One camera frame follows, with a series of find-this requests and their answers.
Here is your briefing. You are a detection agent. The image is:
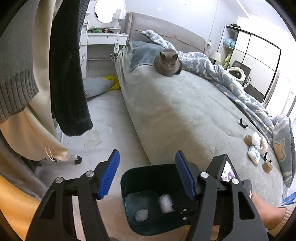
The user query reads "blue white wet-wipes pack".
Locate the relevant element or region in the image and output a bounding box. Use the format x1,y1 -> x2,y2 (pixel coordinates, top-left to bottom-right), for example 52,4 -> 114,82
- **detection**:
248,145 -> 261,165

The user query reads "cardboard tape roll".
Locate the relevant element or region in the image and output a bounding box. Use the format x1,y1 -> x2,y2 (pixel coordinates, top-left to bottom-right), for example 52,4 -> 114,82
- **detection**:
243,135 -> 252,147
262,161 -> 273,173

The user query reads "clear bubble wrap piece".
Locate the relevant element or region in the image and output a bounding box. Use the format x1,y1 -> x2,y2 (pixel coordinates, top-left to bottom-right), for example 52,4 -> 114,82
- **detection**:
251,132 -> 261,146

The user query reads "white towel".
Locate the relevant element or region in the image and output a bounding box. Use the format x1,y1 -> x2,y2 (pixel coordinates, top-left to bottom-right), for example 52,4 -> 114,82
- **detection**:
256,136 -> 268,156

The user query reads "black curved plastic clip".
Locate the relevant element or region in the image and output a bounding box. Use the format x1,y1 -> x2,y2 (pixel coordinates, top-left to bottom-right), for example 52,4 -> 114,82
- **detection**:
239,118 -> 248,128

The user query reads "dark teal trash bin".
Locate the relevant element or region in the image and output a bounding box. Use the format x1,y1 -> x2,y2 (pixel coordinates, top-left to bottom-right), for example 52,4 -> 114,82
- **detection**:
120,164 -> 197,237

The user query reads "person's right hand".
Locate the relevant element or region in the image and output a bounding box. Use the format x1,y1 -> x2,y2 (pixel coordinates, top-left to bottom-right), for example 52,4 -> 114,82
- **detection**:
251,192 -> 286,230

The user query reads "grey bed with headboard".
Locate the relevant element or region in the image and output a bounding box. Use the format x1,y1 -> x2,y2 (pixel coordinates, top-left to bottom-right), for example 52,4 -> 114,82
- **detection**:
114,11 -> 287,207

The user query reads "blue cloud-pattern blanket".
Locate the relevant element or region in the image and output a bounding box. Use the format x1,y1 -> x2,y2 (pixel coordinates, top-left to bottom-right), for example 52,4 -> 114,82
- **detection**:
140,29 -> 296,188

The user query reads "cream hanging garment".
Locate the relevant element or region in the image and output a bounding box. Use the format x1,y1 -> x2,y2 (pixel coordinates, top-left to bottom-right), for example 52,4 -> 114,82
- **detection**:
1,1 -> 68,161

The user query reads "white cat bed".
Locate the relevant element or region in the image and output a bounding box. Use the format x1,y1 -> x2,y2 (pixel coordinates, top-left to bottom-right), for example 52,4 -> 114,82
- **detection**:
226,67 -> 246,85

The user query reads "bedside table lamp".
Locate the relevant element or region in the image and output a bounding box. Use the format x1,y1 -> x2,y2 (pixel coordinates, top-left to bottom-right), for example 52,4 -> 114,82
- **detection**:
210,51 -> 222,65

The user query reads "grey cat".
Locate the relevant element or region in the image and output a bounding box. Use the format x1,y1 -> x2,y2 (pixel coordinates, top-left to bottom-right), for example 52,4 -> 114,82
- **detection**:
154,49 -> 183,77

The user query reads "yellow plastic bag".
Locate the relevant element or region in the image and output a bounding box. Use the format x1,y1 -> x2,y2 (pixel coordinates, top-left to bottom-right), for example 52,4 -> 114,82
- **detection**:
103,75 -> 120,91

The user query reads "grey knit hanging sweater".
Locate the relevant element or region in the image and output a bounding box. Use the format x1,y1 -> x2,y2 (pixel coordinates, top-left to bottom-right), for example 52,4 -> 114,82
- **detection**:
1,1 -> 39,123

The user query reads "white power strip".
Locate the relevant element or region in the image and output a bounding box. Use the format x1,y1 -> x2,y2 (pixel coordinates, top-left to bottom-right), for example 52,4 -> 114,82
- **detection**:
113,41 -> 119,54

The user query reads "white vanity desk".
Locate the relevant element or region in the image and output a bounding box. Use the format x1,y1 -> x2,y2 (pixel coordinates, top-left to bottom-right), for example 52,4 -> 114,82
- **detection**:
80,11 -> 129,81

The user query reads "round vanity mirror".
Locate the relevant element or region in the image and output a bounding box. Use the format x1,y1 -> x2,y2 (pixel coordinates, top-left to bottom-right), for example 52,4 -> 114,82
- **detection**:
94,0 -> 125,23

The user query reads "white wardrobe with black frame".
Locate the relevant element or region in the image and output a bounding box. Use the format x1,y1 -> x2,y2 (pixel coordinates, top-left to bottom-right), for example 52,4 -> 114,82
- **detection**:
217,25 -> 281,103

